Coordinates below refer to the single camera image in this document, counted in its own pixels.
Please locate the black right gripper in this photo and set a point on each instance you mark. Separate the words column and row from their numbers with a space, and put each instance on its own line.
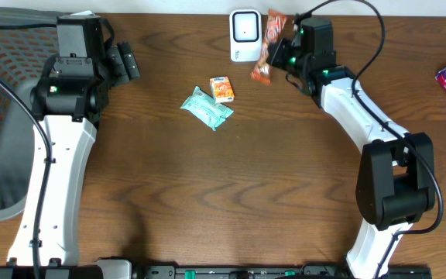
column 281, row 54

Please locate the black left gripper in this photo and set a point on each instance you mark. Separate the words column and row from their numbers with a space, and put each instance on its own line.
column 122, row 62

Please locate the orange brown snack bar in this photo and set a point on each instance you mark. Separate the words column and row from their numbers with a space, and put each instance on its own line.
column 274, row 26

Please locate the small orange tissue pack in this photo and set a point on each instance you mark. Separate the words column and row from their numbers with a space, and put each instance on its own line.
column 221, row 89

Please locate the teal snack bar wrapper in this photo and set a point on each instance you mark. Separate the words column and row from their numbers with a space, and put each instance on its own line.
column 203, row 106

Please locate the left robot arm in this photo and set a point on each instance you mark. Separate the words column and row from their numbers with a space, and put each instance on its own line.
column 65, row 108

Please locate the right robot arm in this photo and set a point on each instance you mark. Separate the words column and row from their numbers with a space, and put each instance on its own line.
column 397, row 192

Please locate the white barcode scanner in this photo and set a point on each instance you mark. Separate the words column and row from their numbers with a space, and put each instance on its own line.
column 245, row 26

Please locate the grey plastic mesh basket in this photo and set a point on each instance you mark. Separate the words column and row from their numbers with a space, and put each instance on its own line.
column 27, row 40

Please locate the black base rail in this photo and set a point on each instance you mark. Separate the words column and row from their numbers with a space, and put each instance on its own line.
column 327, row 270

